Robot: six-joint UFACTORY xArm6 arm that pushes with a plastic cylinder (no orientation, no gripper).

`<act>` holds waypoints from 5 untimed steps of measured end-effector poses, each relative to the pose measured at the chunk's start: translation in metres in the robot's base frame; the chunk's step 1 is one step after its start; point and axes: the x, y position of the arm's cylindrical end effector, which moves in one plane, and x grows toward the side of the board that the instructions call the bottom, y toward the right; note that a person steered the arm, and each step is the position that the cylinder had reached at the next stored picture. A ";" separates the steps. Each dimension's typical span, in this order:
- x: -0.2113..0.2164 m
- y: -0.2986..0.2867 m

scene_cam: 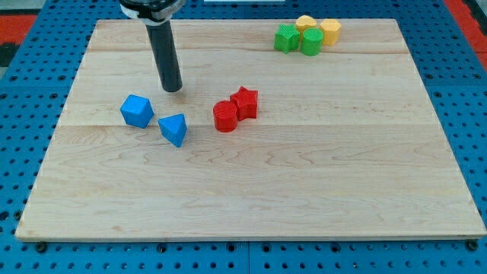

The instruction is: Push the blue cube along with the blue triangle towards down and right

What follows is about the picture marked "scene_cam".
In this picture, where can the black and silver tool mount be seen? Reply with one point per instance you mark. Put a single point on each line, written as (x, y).
(151, 12)

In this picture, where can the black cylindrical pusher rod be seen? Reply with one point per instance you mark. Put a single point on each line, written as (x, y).
(165, 56)

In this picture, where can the blue cube block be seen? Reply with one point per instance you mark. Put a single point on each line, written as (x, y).
(137, 111)

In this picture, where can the blue triangle block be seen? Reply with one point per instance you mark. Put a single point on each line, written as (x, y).
(173, 128)

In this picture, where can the red cylinder block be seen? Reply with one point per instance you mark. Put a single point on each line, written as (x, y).
(225, 116)

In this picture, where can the red star block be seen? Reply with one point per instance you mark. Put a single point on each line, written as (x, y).
(246, 101)

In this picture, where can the green star block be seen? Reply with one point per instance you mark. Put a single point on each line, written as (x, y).
(286, 38)

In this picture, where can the yellow heart block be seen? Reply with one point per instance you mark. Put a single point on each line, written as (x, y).
(305, 22)

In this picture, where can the light wooden board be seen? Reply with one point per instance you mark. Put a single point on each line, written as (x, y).
(346, 145)

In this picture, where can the green cylinder block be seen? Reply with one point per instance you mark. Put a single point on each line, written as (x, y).
(312, 41)

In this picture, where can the yellow hexagon block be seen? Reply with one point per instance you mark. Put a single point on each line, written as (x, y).
(331, 29)

